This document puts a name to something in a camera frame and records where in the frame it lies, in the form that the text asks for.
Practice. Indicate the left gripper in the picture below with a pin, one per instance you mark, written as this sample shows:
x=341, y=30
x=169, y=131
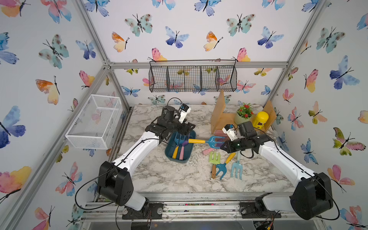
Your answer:
x=185, y=129

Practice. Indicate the yellow jar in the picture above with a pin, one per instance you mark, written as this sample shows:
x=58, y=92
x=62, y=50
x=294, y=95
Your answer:
x=260, y=120

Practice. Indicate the green rake wooden handle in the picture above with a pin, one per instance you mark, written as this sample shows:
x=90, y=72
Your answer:
x=214, y=160

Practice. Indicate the purple rake pink handle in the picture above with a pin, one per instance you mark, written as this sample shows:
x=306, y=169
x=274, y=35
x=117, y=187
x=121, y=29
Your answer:
x=208, y=151

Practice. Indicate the purple fork pink handle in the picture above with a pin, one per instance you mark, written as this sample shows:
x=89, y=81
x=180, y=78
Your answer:
x=181, y=157

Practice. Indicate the white mesh wall basket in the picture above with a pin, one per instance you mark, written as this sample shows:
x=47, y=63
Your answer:
x=95, y=124

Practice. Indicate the potted red flower plant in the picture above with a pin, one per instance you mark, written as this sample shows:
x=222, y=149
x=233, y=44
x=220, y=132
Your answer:
x=244, y=113

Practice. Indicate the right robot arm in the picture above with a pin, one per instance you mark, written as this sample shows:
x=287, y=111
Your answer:
x=313, y=192

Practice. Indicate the light blue fork tool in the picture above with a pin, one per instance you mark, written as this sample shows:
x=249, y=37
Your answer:
x=237, y=168

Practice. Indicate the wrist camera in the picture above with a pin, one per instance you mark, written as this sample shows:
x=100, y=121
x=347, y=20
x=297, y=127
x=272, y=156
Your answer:
x=184, y=110
x=230, y=131

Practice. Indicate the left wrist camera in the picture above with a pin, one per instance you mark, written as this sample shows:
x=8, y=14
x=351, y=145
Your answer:
x=184, y=110

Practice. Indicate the wooden shelf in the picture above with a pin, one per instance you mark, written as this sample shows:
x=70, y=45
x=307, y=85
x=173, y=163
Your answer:
x=219, y=119

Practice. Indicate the teal rake yellow handle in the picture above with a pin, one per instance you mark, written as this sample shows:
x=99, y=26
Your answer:
x=214, y=142

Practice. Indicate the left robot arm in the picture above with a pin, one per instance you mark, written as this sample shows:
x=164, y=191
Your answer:
x=114, y=181

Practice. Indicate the black wire wall basket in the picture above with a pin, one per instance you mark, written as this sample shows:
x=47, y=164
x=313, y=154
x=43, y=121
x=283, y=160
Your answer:
x=196, y=76

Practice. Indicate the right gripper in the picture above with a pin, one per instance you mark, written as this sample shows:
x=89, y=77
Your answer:
x=228, y=149

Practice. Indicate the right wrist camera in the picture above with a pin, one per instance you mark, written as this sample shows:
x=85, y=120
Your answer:
x=230, y=131

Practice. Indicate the teal plastic storage box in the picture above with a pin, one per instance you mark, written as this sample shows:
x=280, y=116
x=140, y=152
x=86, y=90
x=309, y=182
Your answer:
x=188, y=148

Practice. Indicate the blue claw rake yellow handle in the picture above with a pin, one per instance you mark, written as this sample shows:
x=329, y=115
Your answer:
x=179, y=139
x=221, y=168

